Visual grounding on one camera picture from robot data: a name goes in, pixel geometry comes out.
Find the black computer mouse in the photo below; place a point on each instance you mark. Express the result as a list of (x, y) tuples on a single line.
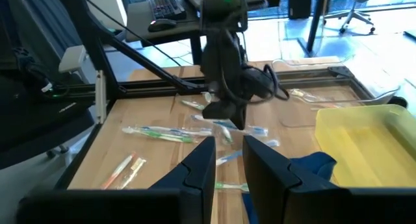
[(162, 25)]

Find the blue plastic scoop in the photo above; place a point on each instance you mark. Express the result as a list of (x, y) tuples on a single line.
[(318, 165)]

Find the yellow plastic bin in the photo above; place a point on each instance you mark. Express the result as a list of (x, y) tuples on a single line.
[(357, 152)]

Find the backlit keyboard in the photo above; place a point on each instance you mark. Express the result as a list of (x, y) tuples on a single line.
[(165, 4)]

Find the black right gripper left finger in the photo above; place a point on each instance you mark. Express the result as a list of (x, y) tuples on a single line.
[(198, 191)]

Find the black computer tower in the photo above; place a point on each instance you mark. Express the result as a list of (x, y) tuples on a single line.
[(300, 4)]

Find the black desk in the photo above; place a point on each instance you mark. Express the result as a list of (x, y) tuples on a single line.
[(139, 22)]

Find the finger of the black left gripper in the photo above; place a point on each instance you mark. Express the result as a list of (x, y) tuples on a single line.
[(241, 115), (219, 111)]

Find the office chair with star base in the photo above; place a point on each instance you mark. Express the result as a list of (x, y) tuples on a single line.
[(352, 14)]

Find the green toothbrush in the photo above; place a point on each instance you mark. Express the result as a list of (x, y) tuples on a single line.
[(207, 96), (169, 138), (193, 104), (226, 136), (227, 186)]

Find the silver frame bracket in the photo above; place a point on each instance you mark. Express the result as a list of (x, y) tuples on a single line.
[(100, 97)]

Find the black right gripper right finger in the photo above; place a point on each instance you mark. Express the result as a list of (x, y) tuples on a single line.
[(276, 191)]

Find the clear plastic bin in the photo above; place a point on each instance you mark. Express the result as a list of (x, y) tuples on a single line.
[(357, 84)]

